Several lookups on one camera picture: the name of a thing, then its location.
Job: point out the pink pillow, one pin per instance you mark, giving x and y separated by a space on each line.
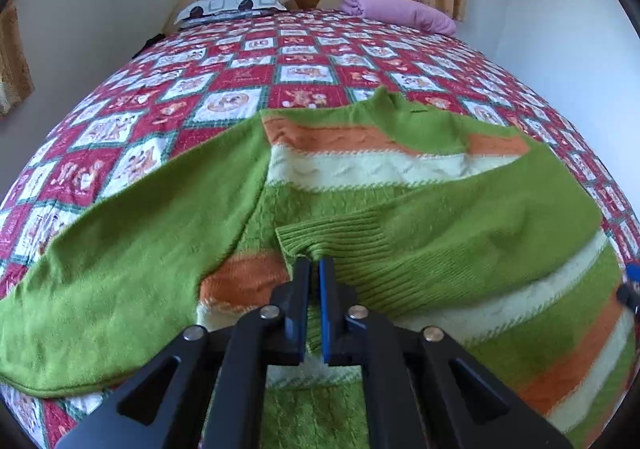
406 13

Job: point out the red patchwork teddy bedspread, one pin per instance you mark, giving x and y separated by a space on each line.
197 82

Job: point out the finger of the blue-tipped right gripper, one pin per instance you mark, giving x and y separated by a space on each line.
633 271

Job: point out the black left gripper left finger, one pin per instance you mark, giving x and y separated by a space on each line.
205 388

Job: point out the green orange striped knit sweater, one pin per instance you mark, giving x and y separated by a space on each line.
508 238

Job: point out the yellow curtain at left window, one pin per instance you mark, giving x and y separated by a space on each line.
16 81

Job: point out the dark object beside bed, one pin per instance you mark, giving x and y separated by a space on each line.
150 43

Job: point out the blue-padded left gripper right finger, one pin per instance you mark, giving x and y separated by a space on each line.
422 389

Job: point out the white patterned pillow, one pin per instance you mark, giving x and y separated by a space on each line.
204 8

